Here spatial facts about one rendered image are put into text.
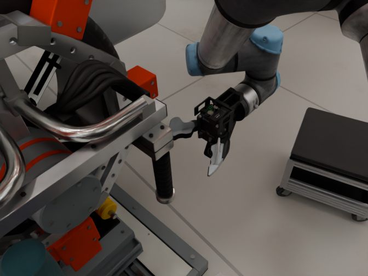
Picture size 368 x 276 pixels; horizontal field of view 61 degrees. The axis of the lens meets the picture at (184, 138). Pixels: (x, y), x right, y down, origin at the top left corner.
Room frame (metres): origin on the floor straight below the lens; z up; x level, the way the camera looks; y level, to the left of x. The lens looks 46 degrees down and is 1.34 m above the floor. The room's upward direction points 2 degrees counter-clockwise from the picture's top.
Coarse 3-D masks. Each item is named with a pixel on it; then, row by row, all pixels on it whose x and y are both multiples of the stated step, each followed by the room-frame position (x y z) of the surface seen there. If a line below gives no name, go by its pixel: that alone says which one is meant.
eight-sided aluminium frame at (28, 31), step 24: (0, 24) 0.50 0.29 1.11; (24, 24) 0.49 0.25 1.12; (0, 48) 0.45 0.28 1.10; (24, 48) 0.48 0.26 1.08; (48, 48) 0.51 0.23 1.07; (72, 48) 0.55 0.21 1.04; (120, 72) 0.60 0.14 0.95; (120, 96) 0.59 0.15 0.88; (96, 168) 0.56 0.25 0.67; (120, 168) 0.56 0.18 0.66; (0, 240) 0.36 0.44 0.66; (48, 240) 0.38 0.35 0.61
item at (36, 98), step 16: (48, 64) 0.60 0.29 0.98; (64, 64) 0.75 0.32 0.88; (32, 80) 0.57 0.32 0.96; (48, 80) 0.59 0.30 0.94; (64, 80) 0.78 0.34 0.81; (32, 96) 0.56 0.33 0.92; (80, 112) 0.70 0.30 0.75; (96, 112) 0.66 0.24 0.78; (64, 144) 0.67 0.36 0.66; (80, 144) 0.64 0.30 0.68
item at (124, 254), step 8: (136, 240) 0.59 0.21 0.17; (128, 248) 0.57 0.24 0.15; (136, 248) 0.56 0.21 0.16; (120, 256) 0.54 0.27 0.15; (128, 256) 0.53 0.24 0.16; (136, 256) 0.55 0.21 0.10; (112, 264) 0.51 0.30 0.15; (120, 264) 0.50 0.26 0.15; (128, 264) 0.52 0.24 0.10; (104, 272) 0.48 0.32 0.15; (112, 272) 0.47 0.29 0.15; (120, 272) 0.49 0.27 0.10
